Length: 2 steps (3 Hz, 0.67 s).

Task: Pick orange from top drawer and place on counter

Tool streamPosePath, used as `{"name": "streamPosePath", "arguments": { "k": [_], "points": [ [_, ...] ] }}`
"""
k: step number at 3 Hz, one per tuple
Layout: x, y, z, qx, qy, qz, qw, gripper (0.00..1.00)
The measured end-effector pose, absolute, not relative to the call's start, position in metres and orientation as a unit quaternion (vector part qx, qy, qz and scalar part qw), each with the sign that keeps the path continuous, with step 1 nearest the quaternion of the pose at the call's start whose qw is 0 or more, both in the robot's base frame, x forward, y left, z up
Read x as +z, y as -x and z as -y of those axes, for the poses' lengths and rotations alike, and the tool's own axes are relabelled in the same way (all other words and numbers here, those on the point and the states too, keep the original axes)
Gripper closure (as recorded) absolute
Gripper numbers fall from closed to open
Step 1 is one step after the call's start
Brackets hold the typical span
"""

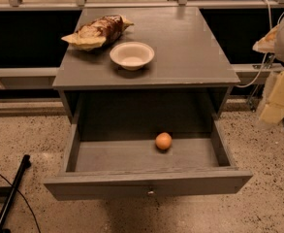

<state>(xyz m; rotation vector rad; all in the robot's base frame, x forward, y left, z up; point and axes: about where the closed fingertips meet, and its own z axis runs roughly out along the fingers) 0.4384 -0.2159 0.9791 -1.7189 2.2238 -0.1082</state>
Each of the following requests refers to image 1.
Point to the black stand leg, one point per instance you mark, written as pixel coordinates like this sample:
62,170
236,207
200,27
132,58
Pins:
8,193

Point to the metal railing frame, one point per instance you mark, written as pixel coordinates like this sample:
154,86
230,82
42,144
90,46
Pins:
31,49

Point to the brown snack bag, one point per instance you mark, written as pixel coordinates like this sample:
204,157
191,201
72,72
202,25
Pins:
98,33

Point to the white paper bowl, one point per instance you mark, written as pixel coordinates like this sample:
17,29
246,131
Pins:
132,55

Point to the open grey drawer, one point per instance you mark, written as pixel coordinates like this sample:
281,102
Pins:
198,163

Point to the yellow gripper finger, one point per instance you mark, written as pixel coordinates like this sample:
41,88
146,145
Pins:
267,43
271,108

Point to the orange fruit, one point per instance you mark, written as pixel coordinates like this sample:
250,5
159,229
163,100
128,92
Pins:
163,141

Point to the grey cabinet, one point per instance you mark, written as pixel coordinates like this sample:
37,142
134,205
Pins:
164,47

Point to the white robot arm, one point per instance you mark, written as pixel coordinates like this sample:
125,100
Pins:
279,45

